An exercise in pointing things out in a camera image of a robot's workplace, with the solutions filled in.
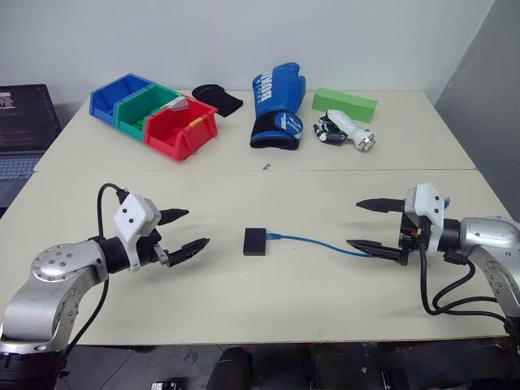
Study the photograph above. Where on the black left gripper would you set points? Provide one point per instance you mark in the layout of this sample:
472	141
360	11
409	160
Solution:
148	245

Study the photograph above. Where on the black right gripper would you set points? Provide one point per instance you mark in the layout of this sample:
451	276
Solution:
410	239

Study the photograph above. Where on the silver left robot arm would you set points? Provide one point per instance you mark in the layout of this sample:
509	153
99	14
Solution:
48	276

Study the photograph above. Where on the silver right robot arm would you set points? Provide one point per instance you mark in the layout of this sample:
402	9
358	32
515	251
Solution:
487	239

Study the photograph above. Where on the small black box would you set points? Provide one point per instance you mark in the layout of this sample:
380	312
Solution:
255	242

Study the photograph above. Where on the red plastic storage bin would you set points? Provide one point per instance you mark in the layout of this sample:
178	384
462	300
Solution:
178	130

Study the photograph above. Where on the white robotic hand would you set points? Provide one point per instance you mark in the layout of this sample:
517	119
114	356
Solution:
345	128

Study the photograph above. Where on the small yellow piece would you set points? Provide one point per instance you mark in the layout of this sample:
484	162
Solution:
196	122

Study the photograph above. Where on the clear plastic piece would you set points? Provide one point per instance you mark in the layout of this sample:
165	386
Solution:
178	105

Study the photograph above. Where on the green foam block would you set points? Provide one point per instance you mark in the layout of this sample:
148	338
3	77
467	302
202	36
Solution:
345	103

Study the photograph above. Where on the green plastic storage bin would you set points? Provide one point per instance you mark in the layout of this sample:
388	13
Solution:
140	107

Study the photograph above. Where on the black fabric wrist pad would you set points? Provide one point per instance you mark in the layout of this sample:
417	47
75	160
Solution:
217	99

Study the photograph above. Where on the dark rounded shape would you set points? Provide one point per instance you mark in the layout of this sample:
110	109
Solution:
233	369

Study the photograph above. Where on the blue plastic storage bin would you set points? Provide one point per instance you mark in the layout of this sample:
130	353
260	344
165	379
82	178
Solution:
111	99

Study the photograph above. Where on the blue boxing glove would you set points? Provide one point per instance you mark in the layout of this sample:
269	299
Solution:
276	105

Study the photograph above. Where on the dark laptop computer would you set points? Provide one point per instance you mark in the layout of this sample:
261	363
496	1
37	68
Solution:
20	134

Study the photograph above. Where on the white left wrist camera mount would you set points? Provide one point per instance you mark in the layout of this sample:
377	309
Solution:
132	217

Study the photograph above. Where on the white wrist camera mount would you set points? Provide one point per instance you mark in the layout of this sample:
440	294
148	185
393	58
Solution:
428	203
132	217

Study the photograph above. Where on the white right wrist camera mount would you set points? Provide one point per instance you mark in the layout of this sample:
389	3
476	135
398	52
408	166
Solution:
428	203

